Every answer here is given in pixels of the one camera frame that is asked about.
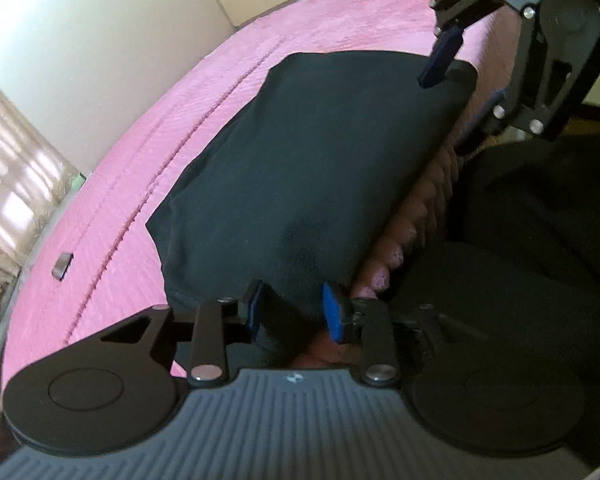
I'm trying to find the dark green long-sleeve shirt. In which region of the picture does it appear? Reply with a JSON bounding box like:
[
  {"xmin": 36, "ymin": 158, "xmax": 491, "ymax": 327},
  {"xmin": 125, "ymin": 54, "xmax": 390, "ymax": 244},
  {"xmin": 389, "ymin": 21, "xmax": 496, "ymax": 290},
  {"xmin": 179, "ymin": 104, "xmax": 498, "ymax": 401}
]
[{"xmin": 144, "ymin": 49, "xmax": 479, "ymax": 366}]

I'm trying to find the pink ribbed bed blanket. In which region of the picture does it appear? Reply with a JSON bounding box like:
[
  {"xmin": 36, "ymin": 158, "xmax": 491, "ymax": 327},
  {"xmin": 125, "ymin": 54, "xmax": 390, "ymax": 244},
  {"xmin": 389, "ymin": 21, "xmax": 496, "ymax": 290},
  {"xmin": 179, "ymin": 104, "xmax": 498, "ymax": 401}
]
[{"xmin": 0, "ymin": 0, "xmax": 527, "ymax": 391}]

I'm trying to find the black smartphone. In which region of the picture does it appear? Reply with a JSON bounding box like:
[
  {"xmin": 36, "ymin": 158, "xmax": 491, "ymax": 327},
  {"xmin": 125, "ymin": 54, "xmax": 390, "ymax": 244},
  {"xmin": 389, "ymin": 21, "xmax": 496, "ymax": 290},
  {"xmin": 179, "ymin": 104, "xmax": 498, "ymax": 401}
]
[{"xmin": 52, "ymin": 252, "xmax": 73, "ymax": 281}]

